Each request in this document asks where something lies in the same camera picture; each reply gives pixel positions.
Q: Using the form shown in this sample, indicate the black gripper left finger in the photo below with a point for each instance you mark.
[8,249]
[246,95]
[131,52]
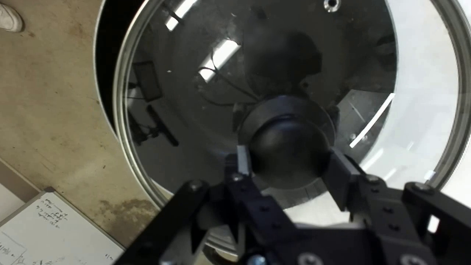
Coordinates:
[245,196]

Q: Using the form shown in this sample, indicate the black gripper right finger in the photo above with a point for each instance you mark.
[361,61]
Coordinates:
[362,196]

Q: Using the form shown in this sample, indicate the glass lid with black knob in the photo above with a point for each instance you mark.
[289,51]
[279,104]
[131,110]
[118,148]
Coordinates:
[196,123]

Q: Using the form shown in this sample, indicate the white shoe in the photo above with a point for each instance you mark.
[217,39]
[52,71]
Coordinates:
[9,18]

